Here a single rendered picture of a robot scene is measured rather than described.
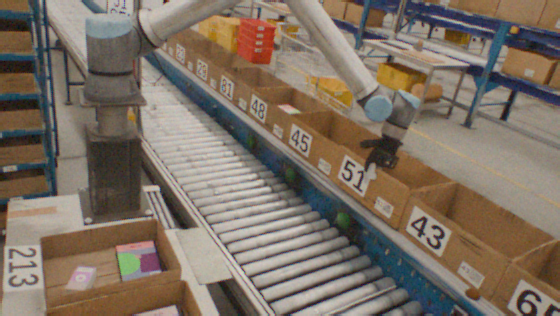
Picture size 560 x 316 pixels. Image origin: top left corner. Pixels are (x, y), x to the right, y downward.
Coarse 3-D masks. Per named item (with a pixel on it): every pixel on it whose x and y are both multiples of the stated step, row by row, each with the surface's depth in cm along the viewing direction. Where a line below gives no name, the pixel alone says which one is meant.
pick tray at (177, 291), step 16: (144, 288) 121; (160, 288) 123; (176, 288) 126; (64, 304) 112; (80, 304) 113; (96, 304) 116; (112, 304) 118; (128, 304) 121; (144, 304) 124; (160, 304) 126; (176, 304) 129; (192, 304) 122
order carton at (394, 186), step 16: (352, 144) 183; (336, 160) 181; (400, 160) 188; (416, 160) 181; (336, 176) 181; (384, 176) 160; (400, 176) 189; (416, 176) 182; (432, 176) 175; (352, 192) 174; (368, 192) 167; (384, 192) 160; (400, 192) 154; (368, 208) 168; (400, 208) 155
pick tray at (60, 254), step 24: (48, 240) 135; (72, 240) 139; (96, 240) 144; (120, 240) 148; (144, 240) 153; (168, 240) 141; (48, 264) 136; (72, 264) 138; (96, 264) 139; (168, 264) 144; (48, 288) 127; (96, 288) 118; (120, 288) 122
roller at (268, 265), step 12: (336, 240) 172; (348, 240) 176; (300, 252) 162; (312, 252) 164; (324, 252) 167; (252, 264) 152; (264, 264) 153; (276, 264) 155; (288, 264) 158; (252, 276) 150
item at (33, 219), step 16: (16, 208) 160; (32, 208) 162; (48, 208) 163; (64, 208) 165; (80, 208) 166; (16, 224) 152; (32, 224) 154; (48, 224) 155; (64, 224) 156; (80, 224) 157; (96, 224) 159; (112, 224) 160; (16, 240) 145; (32, 240) 146; (176, 240) 157; (192, 272) 144; (192, 288) 137; (16, 304) 121; (32, 304) 122; (208, 304) 132
